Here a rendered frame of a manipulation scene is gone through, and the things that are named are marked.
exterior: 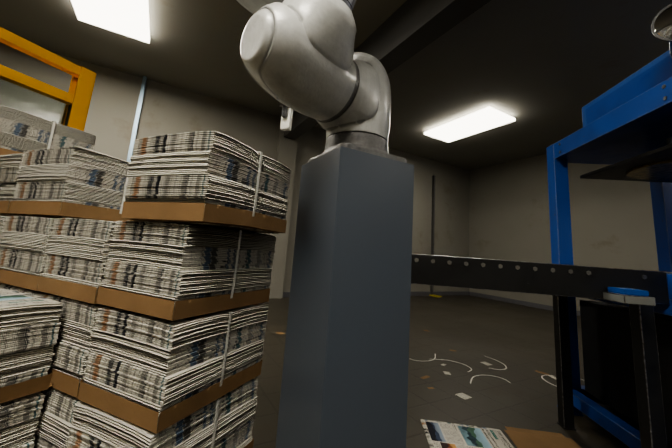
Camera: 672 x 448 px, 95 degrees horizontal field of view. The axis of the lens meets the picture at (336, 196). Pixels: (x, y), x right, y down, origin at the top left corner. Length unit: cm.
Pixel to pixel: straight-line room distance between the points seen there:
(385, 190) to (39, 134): 165
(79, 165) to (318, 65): 95
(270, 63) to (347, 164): 23
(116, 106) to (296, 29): 454
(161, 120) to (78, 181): 372
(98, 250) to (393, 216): 80
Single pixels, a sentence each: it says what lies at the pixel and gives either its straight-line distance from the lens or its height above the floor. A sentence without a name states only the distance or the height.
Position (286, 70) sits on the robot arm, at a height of 110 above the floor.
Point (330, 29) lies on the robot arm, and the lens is 63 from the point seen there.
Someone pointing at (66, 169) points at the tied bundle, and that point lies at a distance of 133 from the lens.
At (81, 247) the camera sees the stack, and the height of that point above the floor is 75.
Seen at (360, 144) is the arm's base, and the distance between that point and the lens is 69.
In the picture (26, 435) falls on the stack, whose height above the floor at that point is 28.
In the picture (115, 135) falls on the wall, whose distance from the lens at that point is 494.
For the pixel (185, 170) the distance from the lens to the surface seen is 85.
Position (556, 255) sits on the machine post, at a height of 85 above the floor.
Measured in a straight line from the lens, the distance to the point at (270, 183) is 100.
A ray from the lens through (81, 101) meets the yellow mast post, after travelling 267.
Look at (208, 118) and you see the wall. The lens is 507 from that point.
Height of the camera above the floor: 79
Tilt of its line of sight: 10 degrees up
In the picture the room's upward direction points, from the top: 4 degrees clockwise
